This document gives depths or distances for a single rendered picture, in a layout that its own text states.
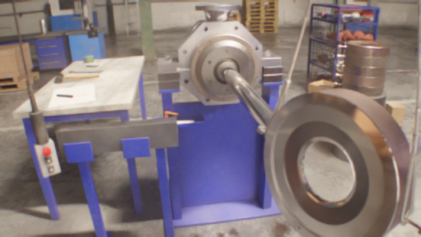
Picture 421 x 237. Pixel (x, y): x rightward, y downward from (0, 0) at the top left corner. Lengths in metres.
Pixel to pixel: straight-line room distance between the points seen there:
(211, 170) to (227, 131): 0.31
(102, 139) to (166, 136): 0.33
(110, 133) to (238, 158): 0.96
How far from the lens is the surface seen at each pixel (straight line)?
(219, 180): 2.25
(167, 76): 1.76
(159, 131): 1.59
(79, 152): 1.69
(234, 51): 1.63
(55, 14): 12.54
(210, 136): 2.07
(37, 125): 1.13
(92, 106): 1.96
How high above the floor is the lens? 1.48
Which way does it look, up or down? 23 degrees down
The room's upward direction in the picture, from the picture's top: 2 degrees counter-clockwise
